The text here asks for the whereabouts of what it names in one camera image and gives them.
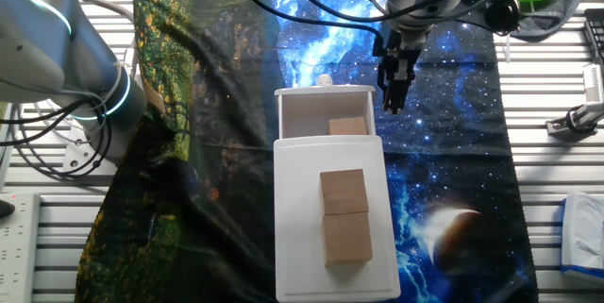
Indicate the white drawer cabinet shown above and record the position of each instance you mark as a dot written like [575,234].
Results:
[297,227]

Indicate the black plug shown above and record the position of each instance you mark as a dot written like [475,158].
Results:
[5,208]

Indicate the black round connector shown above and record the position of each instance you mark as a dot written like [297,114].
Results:
[501,16]

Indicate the silver depth camera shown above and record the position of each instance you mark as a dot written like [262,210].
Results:
[593,83]

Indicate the brown cardboard piece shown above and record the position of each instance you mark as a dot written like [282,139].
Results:
[153,97]

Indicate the white drawer with knob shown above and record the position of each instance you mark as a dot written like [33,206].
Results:
[302,109]

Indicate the galaxy and forest printed cloth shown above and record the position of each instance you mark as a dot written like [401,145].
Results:
[212,152]

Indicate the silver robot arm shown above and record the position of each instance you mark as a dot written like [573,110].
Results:
[38,34]

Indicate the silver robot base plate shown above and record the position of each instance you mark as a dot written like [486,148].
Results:
[78,152]

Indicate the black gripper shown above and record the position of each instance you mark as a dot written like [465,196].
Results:
[403,53]

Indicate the black keyboard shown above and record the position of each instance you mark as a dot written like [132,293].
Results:
[595,34]

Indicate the metal camera stand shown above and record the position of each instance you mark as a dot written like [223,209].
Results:
[573,121]

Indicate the wooden block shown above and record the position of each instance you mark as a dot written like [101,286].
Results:
[347,126]
[347,239]
[343,192]

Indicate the grey fabric bag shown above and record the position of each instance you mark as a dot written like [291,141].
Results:
[566,15]

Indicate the blue white tissue pack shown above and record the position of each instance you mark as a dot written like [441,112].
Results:
[582,232]

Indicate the white power strip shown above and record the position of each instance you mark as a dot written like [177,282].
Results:
[19,246]

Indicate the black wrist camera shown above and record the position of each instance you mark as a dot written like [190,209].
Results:
[382,43]

